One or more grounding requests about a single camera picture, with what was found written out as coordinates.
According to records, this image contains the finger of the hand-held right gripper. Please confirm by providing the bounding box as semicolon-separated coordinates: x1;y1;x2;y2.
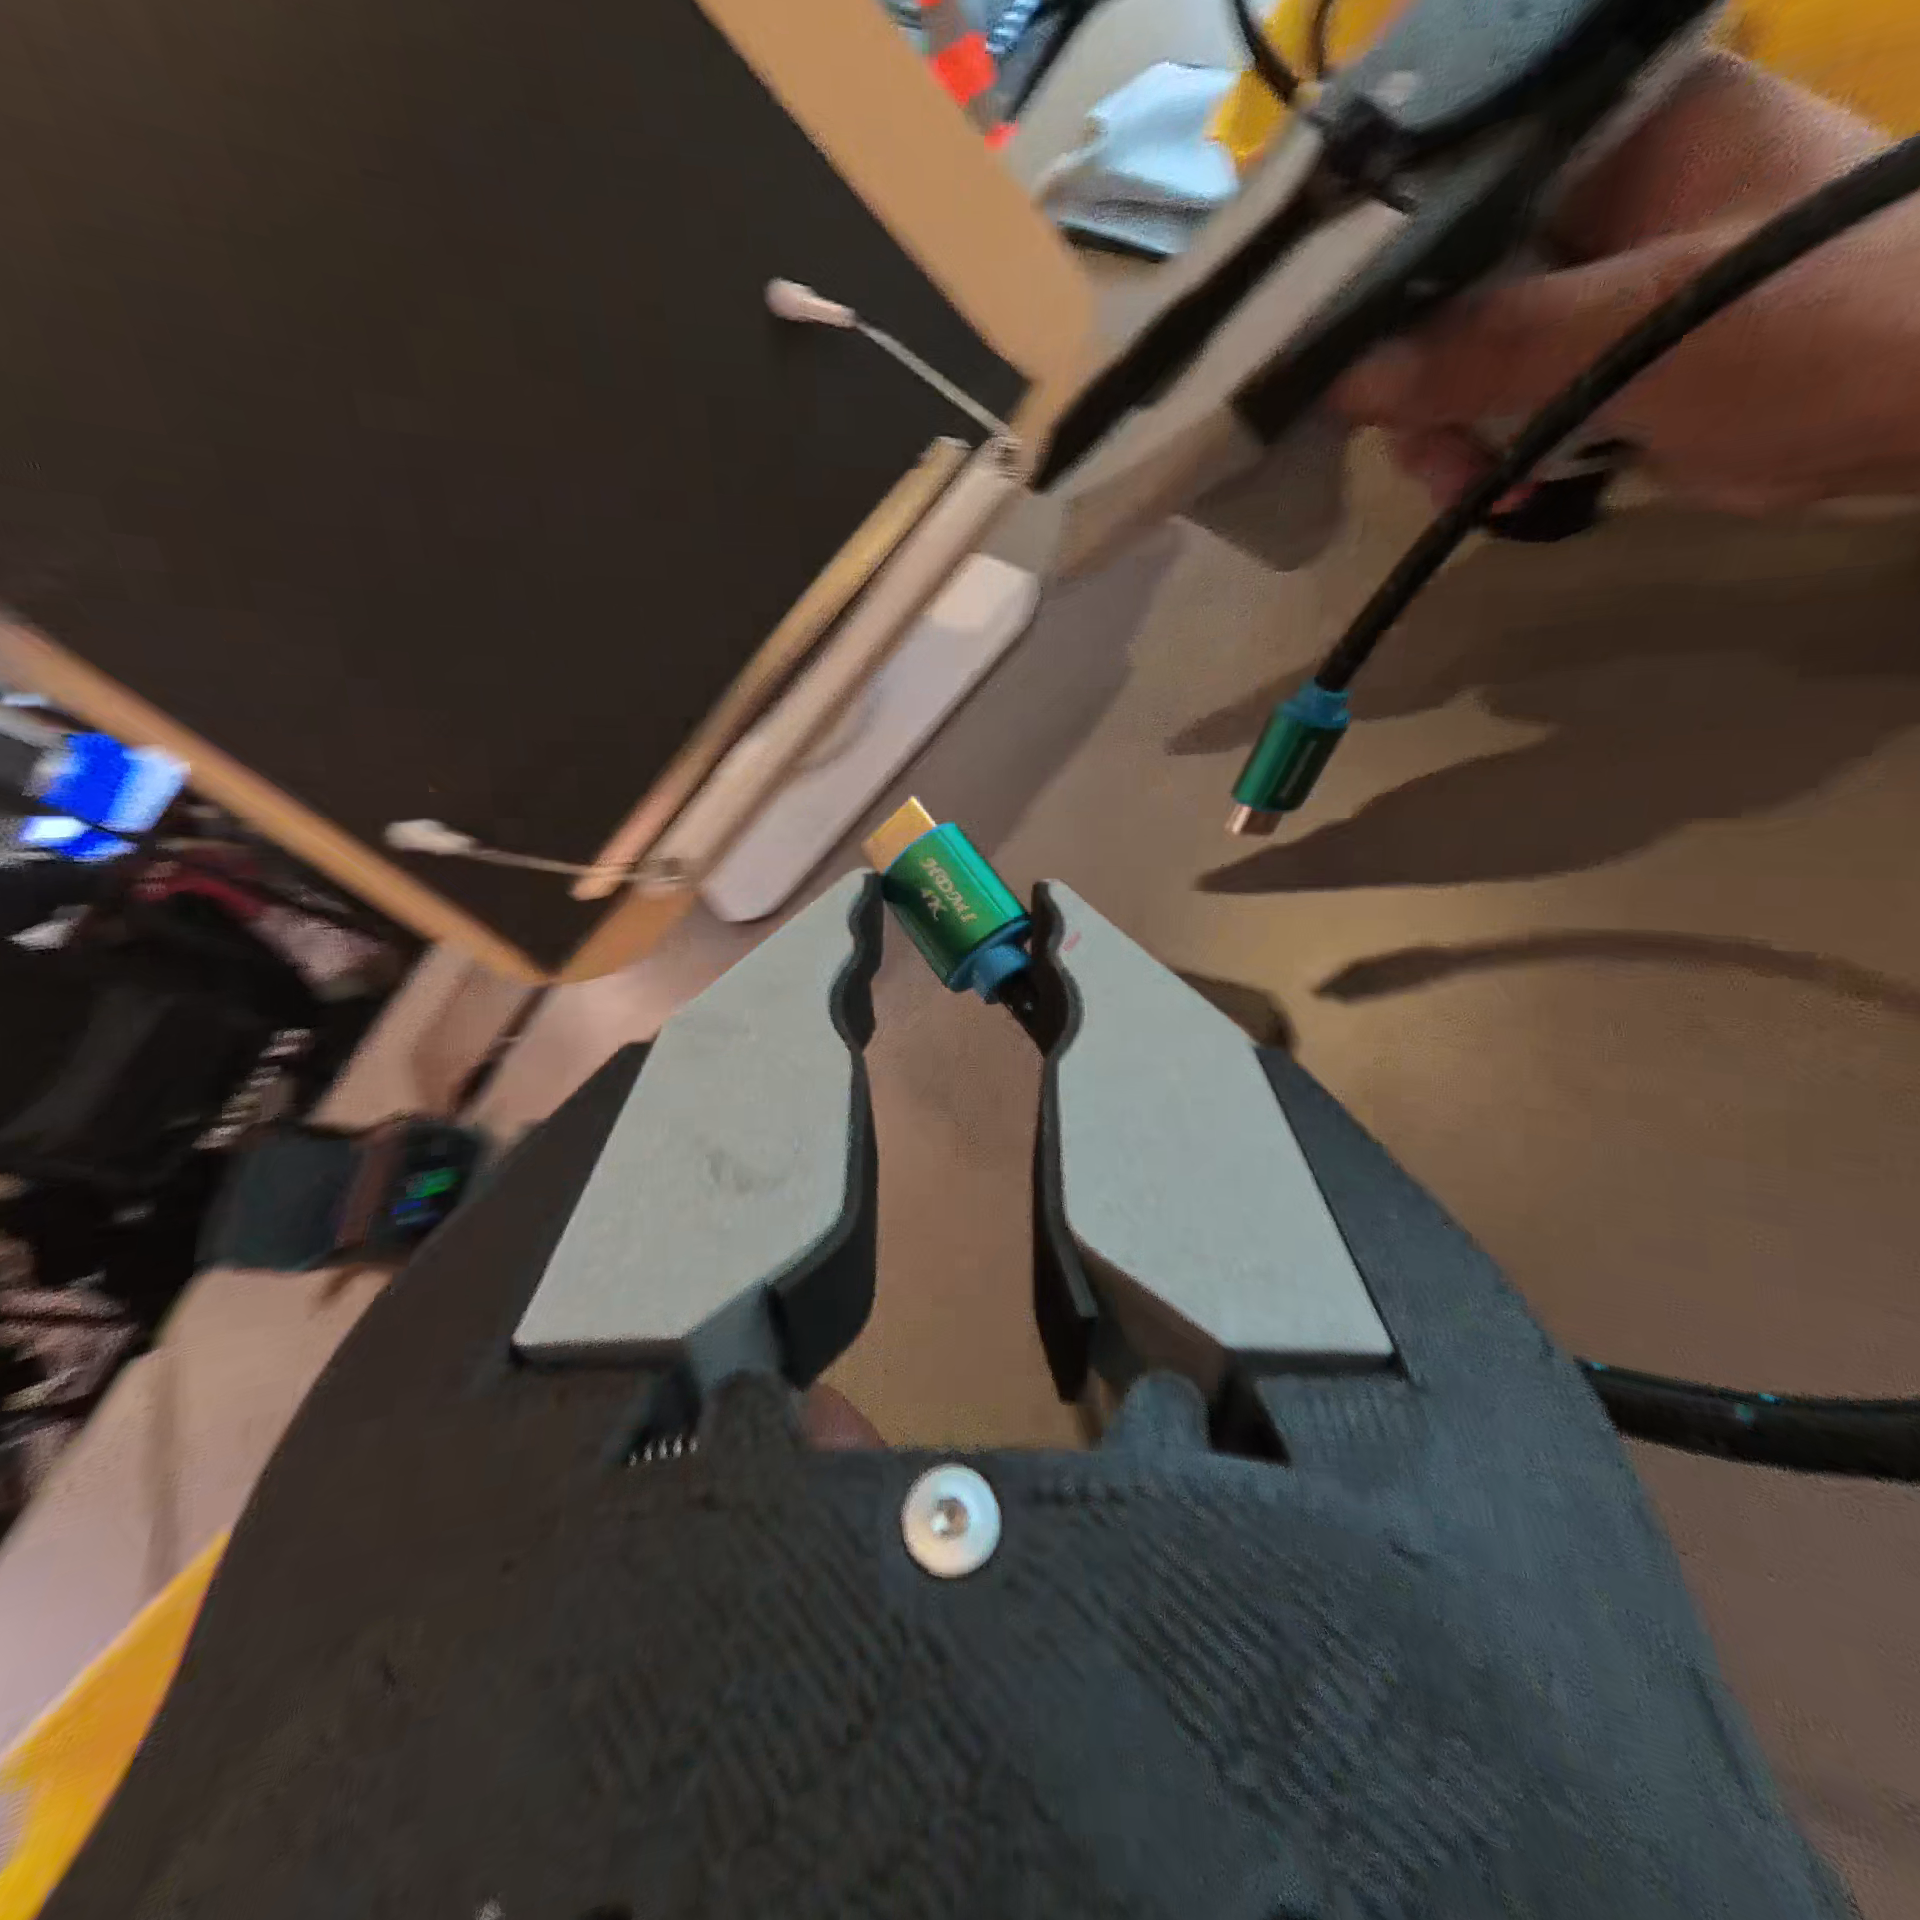
1023;160;1411;500
1051;387;1280;585

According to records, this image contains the black braided hdmi cable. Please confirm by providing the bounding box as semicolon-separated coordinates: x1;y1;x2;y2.
865;134;1920;1481

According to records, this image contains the white plastic bag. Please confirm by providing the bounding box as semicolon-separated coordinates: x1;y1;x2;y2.
1031;56;1245;266

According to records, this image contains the white monitor stand base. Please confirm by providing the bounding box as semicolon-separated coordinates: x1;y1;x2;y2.
694;546;1051;933

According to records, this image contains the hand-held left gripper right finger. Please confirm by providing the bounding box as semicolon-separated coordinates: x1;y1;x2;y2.
1031;878;1393;1406

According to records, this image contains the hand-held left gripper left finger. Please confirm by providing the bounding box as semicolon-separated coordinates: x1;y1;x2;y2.
512;875;884;1388

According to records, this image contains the person's right hand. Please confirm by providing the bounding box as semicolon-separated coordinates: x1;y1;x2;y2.
1329;47;1920;513

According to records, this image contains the white pin on wire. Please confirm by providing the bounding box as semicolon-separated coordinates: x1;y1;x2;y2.
384;822;694;891
765;275;1023;451

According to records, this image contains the black monitor with tan frame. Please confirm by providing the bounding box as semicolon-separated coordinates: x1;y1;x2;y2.
0;0;1110;993

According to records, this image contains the black bag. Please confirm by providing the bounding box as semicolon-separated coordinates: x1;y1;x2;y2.
0;861;413;1201

